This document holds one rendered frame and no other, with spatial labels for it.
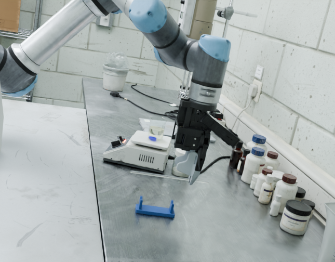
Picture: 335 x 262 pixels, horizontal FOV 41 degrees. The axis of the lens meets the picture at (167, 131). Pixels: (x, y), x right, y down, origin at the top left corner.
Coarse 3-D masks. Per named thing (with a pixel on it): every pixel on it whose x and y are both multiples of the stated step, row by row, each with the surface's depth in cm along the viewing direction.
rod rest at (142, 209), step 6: (138, 204) 115; (138, 210) 112; (144, 210) 112; (150, 210) 113; (156, 210) 114; (162, 210) 114; (168, 210) 115; (162, 216) 113; (168, 216) 113; (174, 216) 113
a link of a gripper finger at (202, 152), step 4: (204, 140) 107; (204, 144) 106; (200, 148) 106; (204, 148) 106; (200, 152) 106; (204, 152) 106; (200, 156) 106; (204, 156) 106; (200, 160) 107; (204, 160) 106; (196, 164) 108; (200, 164) 107; (196, 168) 108; (200, 168) 108
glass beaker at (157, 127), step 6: (150, 120) 141; (156, 120) 144; (162, 120) 144; (150, 126) 141; (156, 126) 139; (162, 126) 140; (150, 132) 141; (156, 132) 140; (162, 132) 141; (150, 138) 141; (156, 138) 141; (162, 138) 142
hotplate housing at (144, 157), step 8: (128, 144) 140; (136, 144) 141; (104, 152) 141; (112, 152) 140; (120, 152) 139; (128, 152) 139; (136, 152) 139; (144, 152) 139; (152, 152) 138; (160, 152) 138; (168, 152) 141; (104, 160) 141; (112, 160) 141; (120, 160) 140; (128, 160) 140; (136, 160) 140; (144, 160) 139; (152, 160) 139; (160, 160) 139; (144, 168) 140; (152, 168) 140; (160, 168) 139
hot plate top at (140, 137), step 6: (138, 132) 148; (144, 132) 149; (132, 138) 140; (138, 138) 141; (144, 138) 142; (168, 138) 147; (144, 144) 138; (150, 144) 138; (156, 144) 139; (162, 144) 140; (168, 144) 141
